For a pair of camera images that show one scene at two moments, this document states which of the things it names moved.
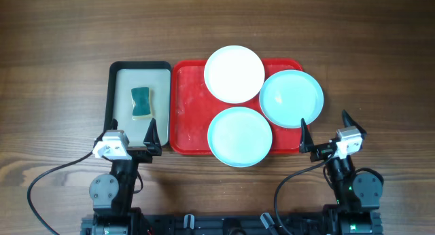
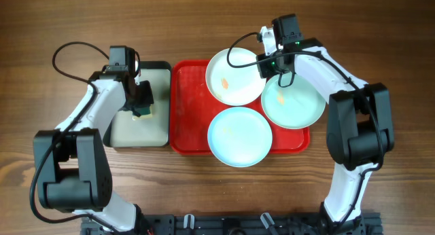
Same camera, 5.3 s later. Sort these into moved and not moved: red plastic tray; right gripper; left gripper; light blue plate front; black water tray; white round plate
Moved: right gripper; left gripper
Not moved: white round plate; red plastic tray; light blue plate front; black water tray
